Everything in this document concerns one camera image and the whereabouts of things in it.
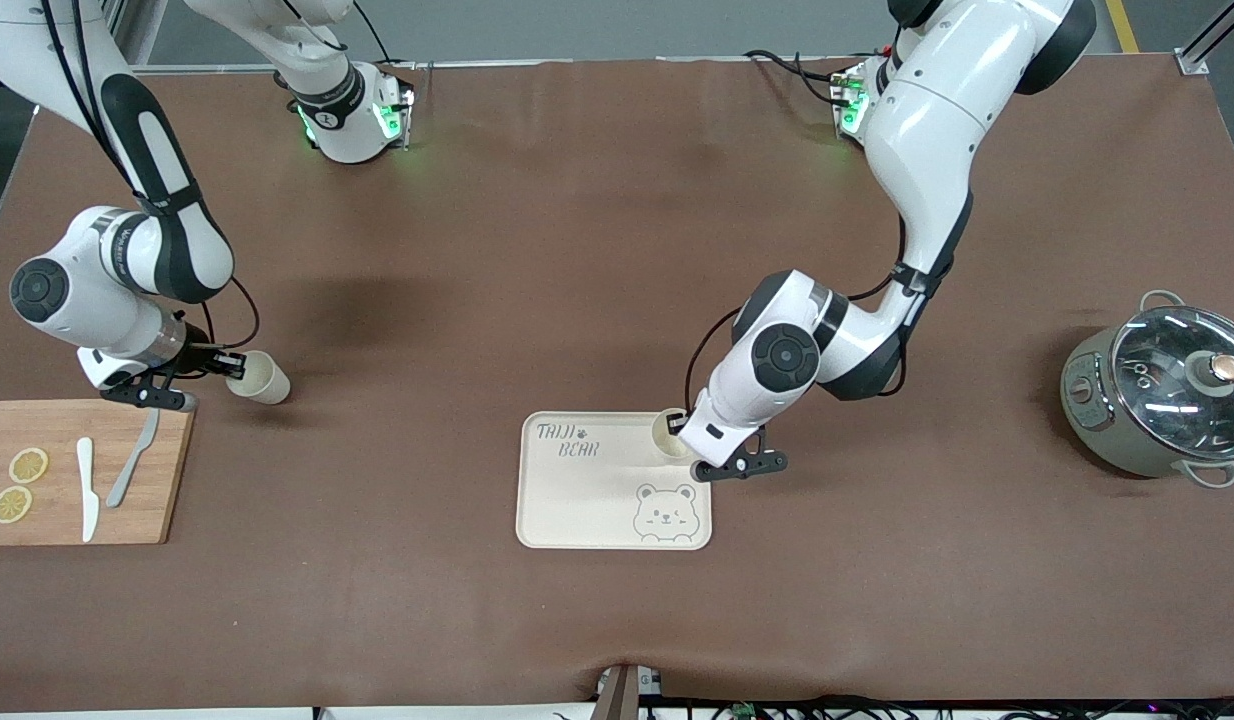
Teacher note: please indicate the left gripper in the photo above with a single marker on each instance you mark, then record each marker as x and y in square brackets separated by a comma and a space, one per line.
[678, 424]

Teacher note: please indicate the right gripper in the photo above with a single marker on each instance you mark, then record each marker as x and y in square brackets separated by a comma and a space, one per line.
[203, 359]

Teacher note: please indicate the white plastic cup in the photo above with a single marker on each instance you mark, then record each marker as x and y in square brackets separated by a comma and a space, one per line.
[667, 445]
[267, 385]

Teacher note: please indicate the green lit arm base box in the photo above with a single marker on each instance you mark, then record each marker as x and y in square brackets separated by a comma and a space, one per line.
[402, 120]
[847, 100]

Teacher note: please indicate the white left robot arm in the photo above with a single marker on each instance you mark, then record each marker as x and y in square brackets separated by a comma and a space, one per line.
[927, 130]

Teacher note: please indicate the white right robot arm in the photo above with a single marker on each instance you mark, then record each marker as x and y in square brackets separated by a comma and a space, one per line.
[107, 300]

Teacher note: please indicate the cream tray with bear print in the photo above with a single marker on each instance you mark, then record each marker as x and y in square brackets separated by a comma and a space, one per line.
[577, 510]

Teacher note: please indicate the grey plastic knife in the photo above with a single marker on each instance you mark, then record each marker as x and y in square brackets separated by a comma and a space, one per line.
[118, 490]

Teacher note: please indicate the wooden cutting board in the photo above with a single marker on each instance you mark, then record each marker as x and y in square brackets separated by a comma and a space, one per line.
[147, 520]

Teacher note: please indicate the brown table cover mat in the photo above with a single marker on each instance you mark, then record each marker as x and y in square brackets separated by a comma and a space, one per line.
[617, 250]

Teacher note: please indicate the white plastic knife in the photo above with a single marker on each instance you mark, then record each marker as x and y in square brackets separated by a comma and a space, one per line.
[87, 500]

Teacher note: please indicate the yellow lemon slice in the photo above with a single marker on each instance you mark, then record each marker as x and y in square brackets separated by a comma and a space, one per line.
[28, 465]
[12, 505]

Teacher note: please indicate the grey electric cooking pot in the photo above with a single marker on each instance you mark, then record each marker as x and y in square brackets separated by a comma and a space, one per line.
[1087, 420]

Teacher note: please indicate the glass pot lid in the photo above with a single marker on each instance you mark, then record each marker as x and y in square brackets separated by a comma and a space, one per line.
[1157, 390]

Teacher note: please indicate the grey camera post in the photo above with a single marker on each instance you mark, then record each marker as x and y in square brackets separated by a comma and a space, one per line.
[617, 700]

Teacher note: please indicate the aluminium frame profile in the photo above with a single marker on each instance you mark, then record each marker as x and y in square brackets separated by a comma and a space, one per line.
[1212, 35]
[142, 35]

